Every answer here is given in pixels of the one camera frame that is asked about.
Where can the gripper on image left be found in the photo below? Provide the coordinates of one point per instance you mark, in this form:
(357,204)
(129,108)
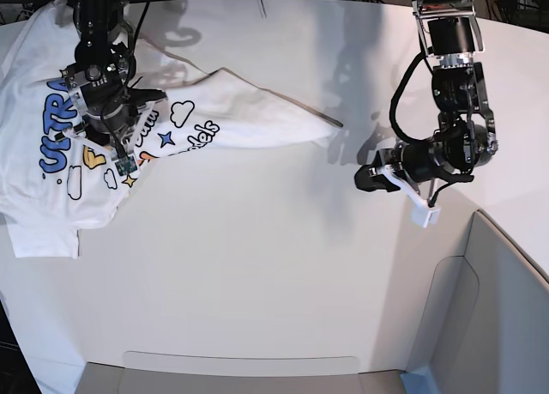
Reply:
(113,123)

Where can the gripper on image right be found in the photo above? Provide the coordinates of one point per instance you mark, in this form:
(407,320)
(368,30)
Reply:
(412,164)

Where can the white printed t-shirt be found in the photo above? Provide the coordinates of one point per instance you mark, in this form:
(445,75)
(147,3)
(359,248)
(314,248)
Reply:
(55,181)

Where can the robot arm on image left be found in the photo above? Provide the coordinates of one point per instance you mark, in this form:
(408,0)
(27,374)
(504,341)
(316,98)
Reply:
(98,82)

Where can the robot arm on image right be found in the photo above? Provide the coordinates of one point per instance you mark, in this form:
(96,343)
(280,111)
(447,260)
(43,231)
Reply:
(466,136)

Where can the grey side panel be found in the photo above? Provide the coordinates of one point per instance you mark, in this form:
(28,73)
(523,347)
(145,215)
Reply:
(485,324)

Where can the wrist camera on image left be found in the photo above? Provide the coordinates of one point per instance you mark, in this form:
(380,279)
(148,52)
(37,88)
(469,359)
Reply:
(126,165)

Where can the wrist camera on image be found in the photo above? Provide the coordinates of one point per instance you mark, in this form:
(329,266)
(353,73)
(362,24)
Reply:
(425,216)
(126,165)

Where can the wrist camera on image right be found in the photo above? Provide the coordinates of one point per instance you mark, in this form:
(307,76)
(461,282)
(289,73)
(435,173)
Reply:
(425,216)

